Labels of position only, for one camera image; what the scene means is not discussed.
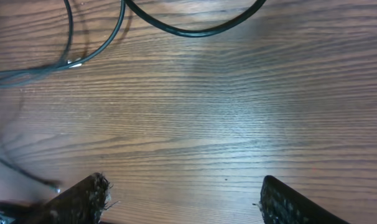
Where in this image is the black braided silver-tip cable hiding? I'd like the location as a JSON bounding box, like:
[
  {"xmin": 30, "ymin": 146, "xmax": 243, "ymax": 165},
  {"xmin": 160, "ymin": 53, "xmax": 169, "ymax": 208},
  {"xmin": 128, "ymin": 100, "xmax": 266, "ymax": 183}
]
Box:
[{"xmin": 0, "ymin": 151, "xmax": 62, "ymax": 194}]

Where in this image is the thin black USB cable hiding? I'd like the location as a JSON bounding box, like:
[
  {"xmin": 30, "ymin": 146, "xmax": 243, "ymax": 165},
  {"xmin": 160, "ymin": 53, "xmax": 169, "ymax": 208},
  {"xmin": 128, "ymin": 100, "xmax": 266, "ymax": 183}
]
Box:
[{"xmin": 0, "ymin": 0, "xmax": 127, "ymax": 90}]

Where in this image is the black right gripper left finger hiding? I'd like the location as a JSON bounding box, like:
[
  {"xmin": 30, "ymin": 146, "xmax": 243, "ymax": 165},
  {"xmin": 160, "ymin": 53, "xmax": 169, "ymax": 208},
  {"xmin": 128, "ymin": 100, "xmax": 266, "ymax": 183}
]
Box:
[{"xmin": 23, "ymin": 172, "xmax": 110, "ymax": 224}]

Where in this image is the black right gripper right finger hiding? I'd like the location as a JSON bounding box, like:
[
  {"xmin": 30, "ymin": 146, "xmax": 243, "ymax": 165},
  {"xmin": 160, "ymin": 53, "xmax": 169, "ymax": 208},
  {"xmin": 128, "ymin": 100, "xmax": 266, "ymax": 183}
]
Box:
[{"xmin": 259, "ymin": 175, "xmax": 348, "ymax": 224}]

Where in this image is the thick black cable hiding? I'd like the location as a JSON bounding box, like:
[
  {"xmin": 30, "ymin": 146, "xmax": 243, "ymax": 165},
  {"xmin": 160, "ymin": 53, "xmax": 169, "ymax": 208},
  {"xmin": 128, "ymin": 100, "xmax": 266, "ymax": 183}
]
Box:
[{"xmin": 123, "ymin": 0, "xmax": 267, "ymax": 39}]

